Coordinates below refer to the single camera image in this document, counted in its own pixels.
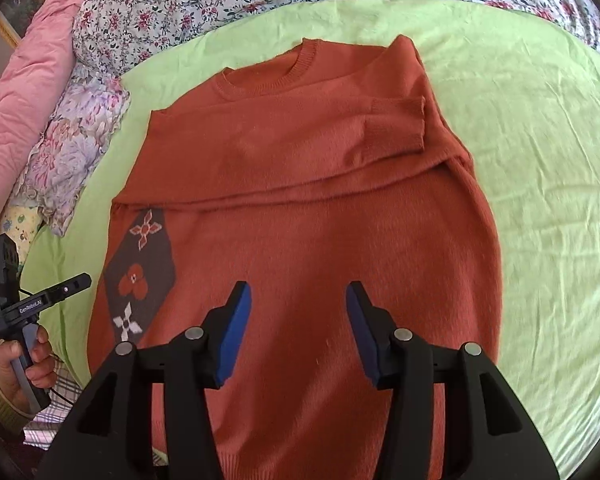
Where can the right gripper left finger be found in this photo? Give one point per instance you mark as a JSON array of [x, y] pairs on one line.
[[216, 343]]

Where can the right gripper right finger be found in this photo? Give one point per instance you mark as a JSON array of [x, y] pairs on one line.
[[376, 336]]

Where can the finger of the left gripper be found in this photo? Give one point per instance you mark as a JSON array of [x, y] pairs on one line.
[[64, 290]]

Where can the purple floral pillow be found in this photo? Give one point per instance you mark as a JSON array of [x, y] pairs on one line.
[[75, 140]]

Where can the rust orange knit sweater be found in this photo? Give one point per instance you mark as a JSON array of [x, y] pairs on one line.
[[328, 164]]

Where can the plaid checked cloth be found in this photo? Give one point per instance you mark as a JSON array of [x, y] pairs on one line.
[[43, 428]]

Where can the person's left hand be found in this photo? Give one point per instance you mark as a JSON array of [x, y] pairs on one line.
[[41, 373]]

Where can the pink quilted blanket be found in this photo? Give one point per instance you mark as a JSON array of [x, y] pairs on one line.
[[31, 85]]

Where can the lime green bed sheet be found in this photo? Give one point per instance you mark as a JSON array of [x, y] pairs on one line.
[[524, 97]]

